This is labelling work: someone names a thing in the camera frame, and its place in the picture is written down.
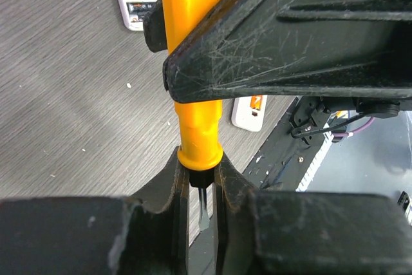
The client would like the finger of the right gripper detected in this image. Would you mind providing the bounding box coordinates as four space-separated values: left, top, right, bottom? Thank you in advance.
143 0 167 53
164 0 411 101

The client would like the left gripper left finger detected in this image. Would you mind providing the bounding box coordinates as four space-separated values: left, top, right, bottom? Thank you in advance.
1 153 189 274

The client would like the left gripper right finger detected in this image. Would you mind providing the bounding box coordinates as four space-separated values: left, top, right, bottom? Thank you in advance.
214 157 411 274

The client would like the yellow handle screwdriver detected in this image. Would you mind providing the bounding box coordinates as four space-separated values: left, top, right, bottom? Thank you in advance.
161 0 225 232

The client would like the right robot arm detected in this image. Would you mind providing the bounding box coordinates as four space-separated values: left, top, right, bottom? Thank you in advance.
144 0 411 118

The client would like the white remote orange battery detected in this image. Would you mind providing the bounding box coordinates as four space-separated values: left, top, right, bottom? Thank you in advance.
231 95 267 132

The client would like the white slotted cable duct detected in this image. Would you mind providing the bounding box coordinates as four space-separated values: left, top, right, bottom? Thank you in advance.
295 132 333 192

